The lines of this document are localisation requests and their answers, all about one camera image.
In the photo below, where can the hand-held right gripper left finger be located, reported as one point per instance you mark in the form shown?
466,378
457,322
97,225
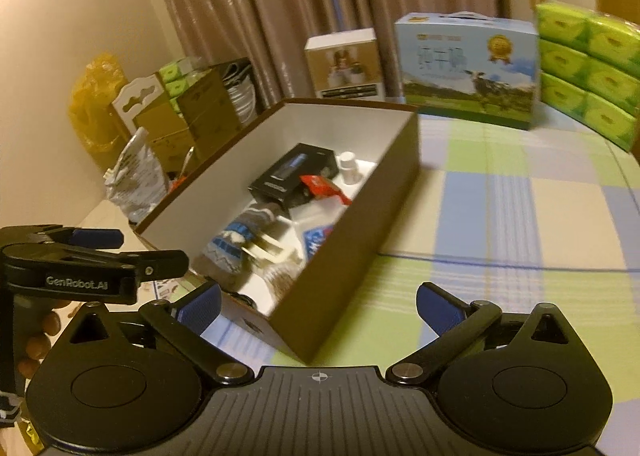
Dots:
200,307

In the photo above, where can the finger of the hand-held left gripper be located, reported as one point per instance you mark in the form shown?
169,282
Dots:
160,263
97,238

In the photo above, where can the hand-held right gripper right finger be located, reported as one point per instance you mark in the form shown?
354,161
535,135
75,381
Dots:
440,308

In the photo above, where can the grey blue knitted sock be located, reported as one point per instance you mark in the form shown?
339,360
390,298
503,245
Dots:
225,246

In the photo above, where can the brown cardboard shoe box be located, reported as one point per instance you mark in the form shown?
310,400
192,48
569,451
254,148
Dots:
360,216

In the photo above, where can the blue label floss pick box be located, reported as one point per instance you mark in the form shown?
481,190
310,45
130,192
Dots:
316,241

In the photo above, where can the black shaver box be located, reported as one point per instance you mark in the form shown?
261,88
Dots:
280,180

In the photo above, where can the small white bottle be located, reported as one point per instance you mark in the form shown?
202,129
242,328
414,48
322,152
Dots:
348,170

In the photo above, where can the red snack packet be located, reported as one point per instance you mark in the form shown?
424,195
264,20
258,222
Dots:
320,186

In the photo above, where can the person's left hand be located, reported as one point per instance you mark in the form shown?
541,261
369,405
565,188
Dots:
37,346

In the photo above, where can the clear plastic bag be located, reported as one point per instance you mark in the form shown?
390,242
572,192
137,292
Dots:
135,170

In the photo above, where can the small orange packet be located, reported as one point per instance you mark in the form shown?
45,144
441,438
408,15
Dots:
176,183

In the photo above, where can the checked tablecloth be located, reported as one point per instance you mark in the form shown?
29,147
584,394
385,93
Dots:
500,236

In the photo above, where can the yellow plastic bag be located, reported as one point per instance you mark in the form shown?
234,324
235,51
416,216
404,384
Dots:
95,105

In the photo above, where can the white hang-tab carton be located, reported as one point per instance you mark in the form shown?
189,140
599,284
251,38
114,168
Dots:
140,95

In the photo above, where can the stacked brown cardboard cartons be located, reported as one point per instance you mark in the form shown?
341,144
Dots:
205,105

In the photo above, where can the small green tissue packs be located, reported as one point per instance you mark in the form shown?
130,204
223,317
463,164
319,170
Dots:
172,73

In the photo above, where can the black and white bag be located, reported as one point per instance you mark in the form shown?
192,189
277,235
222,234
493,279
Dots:
242,90

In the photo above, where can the blue milk carton box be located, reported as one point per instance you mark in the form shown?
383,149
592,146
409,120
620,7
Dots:
460,65

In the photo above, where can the beige product box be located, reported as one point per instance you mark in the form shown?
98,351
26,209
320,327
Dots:
340,60

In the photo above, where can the stack of green tissue packs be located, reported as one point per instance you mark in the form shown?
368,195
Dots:
590,65

